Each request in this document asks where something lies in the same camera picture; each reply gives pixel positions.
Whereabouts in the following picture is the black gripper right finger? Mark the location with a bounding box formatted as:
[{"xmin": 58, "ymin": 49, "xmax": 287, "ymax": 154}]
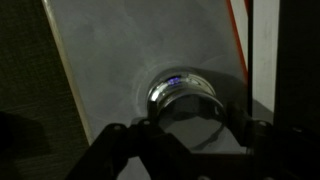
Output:
[{"xmin": 226, "ymin": 102, "xmax": 253, "ymax": 148}]

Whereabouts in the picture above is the yellow reddish book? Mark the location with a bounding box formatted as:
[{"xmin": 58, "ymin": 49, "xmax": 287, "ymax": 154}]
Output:
[{"xmin": 225, "ymin": 0, "xmax": 251, "ymax": 86}]

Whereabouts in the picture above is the small clear glass object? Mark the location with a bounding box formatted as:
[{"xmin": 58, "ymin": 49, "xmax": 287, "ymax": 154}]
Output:
[{"xmin": 145, "ymin": 65, "xmax": 229, "ymax": 116}]

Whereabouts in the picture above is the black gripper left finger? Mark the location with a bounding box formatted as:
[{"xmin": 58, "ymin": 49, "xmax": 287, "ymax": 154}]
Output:
[{"xmin": 146, "ymin": 99, "xmax": 159, "ymax": 123}]

